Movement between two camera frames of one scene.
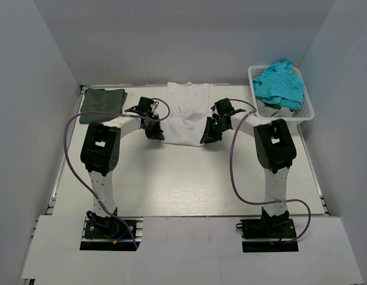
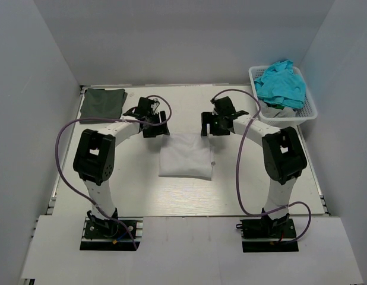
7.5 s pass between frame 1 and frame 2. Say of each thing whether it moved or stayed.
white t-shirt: moved
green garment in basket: stayed
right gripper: stayed
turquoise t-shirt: stayed
